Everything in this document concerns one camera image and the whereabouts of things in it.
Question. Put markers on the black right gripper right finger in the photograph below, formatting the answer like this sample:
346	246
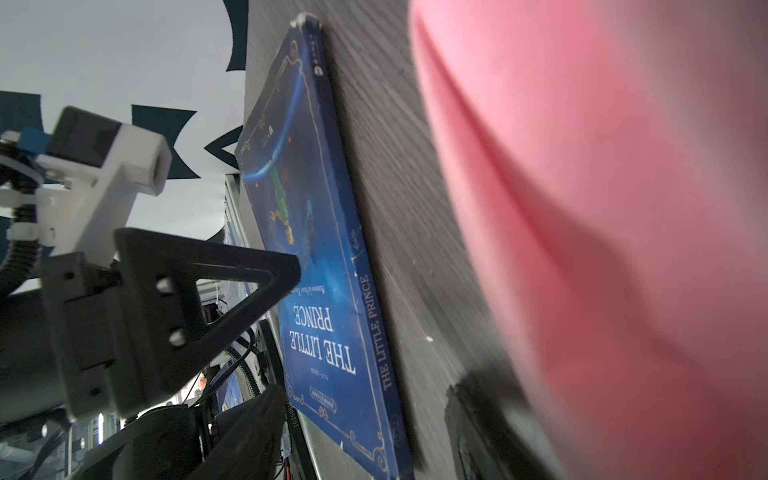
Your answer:
493	431

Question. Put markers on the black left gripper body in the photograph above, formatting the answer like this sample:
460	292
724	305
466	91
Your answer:
67	345

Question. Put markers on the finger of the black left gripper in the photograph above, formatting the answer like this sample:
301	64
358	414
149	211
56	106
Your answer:
185	301

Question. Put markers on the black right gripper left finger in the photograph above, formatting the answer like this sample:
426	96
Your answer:
250	447

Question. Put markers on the blue Little Prince book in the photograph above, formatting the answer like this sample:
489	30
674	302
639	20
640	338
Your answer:
337	365

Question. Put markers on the pink student backpack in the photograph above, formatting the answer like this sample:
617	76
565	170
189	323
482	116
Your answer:
607	164

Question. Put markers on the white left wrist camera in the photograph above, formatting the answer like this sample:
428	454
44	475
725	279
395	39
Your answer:
86	176

